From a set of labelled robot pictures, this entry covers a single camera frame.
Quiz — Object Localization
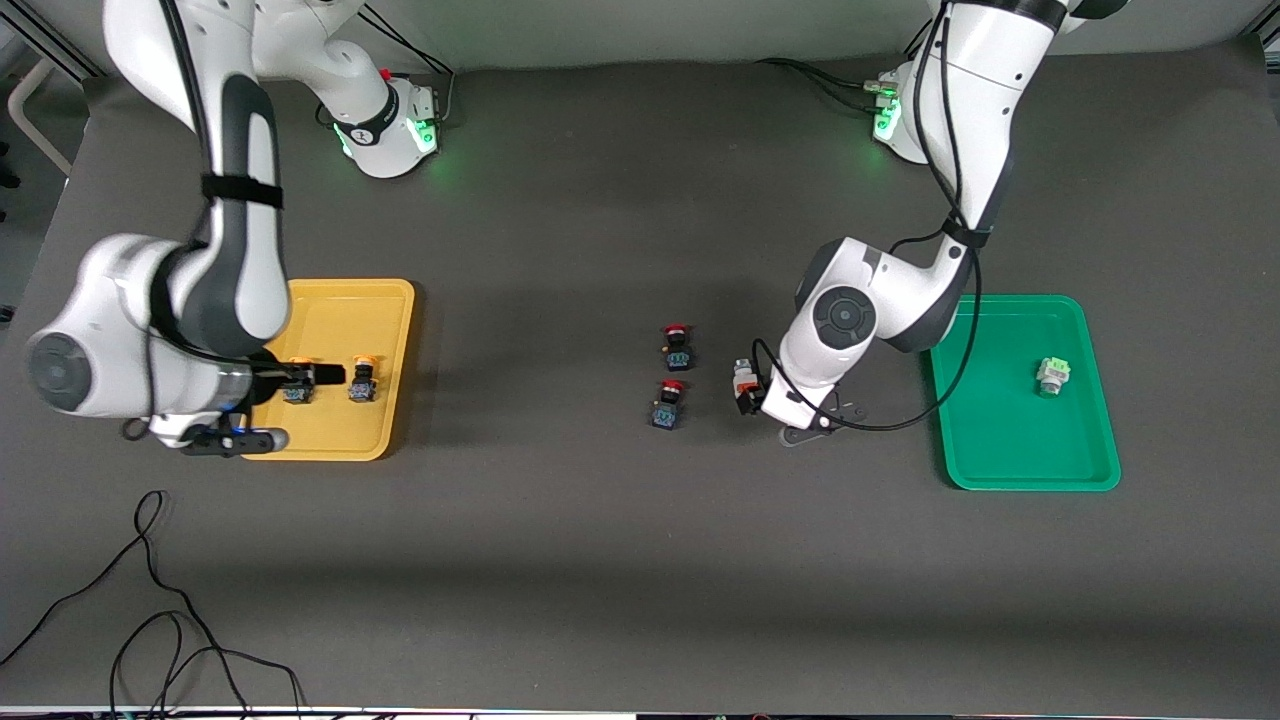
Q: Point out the white bent metal pipe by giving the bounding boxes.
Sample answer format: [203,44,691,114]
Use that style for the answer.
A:
[8,55,76,176]

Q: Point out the green plastic tray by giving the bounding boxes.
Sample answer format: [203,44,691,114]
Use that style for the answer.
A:
[930,294,1122,492]

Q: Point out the black arm base cables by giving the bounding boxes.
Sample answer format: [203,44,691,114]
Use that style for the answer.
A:
[755,57,901,111]
[318,8,456,129]

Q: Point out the black aluminium frame rail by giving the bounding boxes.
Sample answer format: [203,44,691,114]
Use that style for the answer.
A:
[15,10,101,81]

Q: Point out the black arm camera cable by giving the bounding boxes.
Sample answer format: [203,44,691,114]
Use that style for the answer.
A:
[120,0,301,441]
[752,0,986,433]

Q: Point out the yellow plastic tray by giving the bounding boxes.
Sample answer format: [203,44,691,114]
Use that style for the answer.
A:
[235,278,416,462]

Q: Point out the black left arm base cables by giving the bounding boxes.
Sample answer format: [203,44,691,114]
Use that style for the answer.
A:
[755,57,901,111]

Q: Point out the dark grey table mat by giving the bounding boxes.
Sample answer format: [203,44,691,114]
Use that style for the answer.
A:
[0,40,1280,713]

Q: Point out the loose thin black cable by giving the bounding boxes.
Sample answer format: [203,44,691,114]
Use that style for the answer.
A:
[0,489,306,719]

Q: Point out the black right arm base cables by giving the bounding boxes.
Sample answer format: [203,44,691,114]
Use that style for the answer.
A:
[318,8,456,129]

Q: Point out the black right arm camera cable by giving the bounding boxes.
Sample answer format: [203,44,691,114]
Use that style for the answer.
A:
[120,0,301,441]

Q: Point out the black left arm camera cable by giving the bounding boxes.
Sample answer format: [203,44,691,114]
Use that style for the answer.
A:
[752,0,986,433]

